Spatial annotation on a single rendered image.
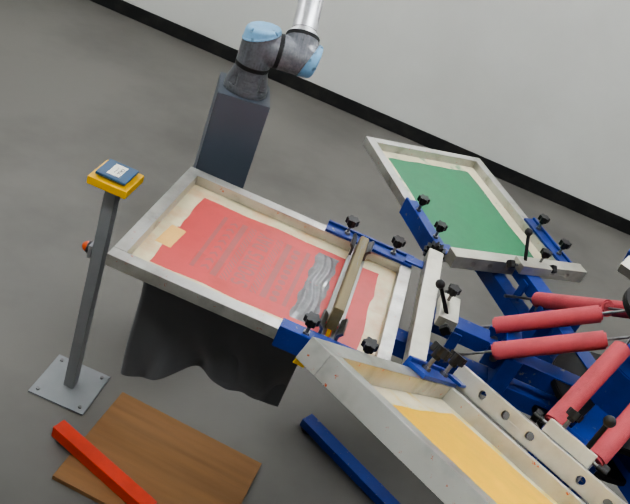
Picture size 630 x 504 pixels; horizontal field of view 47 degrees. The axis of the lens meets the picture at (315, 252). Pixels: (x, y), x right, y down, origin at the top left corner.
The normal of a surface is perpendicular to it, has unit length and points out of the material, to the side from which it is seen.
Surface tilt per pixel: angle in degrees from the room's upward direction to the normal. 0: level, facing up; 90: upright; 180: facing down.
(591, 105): 90
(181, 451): 0
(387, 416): 58
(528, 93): 90
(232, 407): 0
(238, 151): 90
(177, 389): 0
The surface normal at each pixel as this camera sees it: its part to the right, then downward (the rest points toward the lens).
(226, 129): 0.05, 0.58
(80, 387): 0.33, -0.78
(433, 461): -0.38, -0.22
